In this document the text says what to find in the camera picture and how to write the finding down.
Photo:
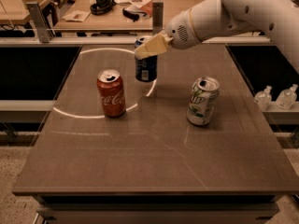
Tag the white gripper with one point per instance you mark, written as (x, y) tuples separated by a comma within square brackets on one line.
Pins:
[(180, 32)]

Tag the blue pepsi can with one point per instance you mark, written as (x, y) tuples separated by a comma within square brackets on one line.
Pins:
[(146, 69)]

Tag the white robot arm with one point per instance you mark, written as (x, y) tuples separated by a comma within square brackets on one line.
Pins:
[(278, 19)]

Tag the red coca-cola can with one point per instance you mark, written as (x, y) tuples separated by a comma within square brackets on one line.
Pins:
[(111, 89)]

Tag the white green 7up can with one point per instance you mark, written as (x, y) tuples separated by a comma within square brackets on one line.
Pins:
[(205, 91)]

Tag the black sunglasses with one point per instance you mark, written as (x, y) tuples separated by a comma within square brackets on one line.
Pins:
[(133, 15)]

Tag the open magazine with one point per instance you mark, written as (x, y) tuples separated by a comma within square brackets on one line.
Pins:
[(137, 6)]

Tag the wooden background desk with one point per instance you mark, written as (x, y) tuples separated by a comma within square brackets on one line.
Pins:
[(115, 21)]

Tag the black headphones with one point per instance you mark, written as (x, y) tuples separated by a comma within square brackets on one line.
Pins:
[(101, 7)]

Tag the paper sheet on left desk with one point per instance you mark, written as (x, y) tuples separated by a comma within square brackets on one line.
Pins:
[(77, 16)]

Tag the clear sanitizer bottle right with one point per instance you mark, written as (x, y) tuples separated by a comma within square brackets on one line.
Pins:
[(287, 97)]

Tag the metal post centre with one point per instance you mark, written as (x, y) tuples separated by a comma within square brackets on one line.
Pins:
[(157, 16)]

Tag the metal post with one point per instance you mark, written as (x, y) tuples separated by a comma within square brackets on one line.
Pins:
[(157, 16), (43, 32)]

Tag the metal post left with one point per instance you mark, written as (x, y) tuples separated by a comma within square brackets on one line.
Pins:
[(43, 32)]

